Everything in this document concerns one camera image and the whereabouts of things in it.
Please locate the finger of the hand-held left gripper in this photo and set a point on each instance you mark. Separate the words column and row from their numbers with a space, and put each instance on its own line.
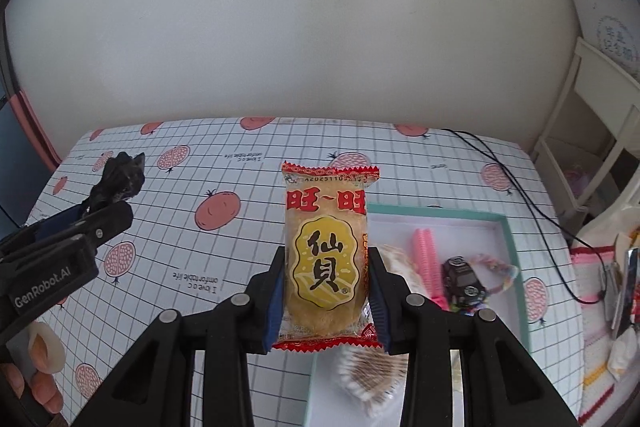
column 57, row 224
column 112, row 222

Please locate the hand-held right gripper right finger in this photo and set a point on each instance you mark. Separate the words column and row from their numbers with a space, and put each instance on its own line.
column 380, row 307

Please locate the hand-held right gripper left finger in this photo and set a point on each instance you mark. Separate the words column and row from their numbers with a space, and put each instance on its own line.
column 277, row 302

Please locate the black toy figure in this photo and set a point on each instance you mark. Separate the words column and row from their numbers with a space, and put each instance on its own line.
column 120, row 179

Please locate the cream lace cloth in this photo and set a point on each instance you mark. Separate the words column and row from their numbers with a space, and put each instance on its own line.
column 400, row 262

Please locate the red yellow snack packet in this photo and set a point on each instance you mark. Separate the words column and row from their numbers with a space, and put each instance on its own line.
column 325, row 257

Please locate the pink hair roller clip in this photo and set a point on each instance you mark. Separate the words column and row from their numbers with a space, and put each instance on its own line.
column 425, row 257

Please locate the bag of cotton swabs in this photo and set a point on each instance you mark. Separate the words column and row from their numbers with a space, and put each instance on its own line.
column 370, row 377

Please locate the black toy car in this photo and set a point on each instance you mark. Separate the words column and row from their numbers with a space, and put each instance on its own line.
column 462, row 279

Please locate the teal cardboard box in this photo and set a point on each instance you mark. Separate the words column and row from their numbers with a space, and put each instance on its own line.
column 480, row 232

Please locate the pastel rainbow scrunchie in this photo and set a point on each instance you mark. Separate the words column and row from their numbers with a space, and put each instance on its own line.
column 502, row 269

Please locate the person's left hand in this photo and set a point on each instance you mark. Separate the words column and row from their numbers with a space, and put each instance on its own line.
column 47, row 392

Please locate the pomegranate print grid tablecloth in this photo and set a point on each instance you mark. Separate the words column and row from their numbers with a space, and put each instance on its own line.
column 200, row 167

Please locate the white bag with pink stripes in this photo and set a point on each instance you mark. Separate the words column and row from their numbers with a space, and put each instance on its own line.
column 595, row 322

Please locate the white wooden shelf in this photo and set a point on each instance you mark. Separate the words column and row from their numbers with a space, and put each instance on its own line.
column 600, row 72

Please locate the pale printed card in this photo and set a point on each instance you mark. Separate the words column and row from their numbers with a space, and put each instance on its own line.
column 605, row 17

